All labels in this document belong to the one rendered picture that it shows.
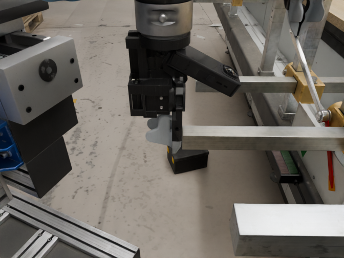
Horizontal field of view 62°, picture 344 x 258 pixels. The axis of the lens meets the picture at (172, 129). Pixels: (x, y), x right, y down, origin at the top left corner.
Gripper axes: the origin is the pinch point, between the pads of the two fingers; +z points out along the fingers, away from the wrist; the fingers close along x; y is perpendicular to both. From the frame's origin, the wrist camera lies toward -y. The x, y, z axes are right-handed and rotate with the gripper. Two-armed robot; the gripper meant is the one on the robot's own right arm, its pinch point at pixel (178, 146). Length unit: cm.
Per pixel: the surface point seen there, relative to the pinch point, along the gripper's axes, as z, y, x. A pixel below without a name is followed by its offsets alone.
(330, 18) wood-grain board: -6, -50, -59
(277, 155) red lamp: 12.4, -23.3, -11.9
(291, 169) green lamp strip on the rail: 12.4, -25.2, -7.5
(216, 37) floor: 82, -47, -305
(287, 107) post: 8.8, -29.7, -27.4
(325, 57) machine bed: 6, -51, -56
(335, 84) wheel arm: -0.1, -37.7, -23.6
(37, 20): 77, 185, -352
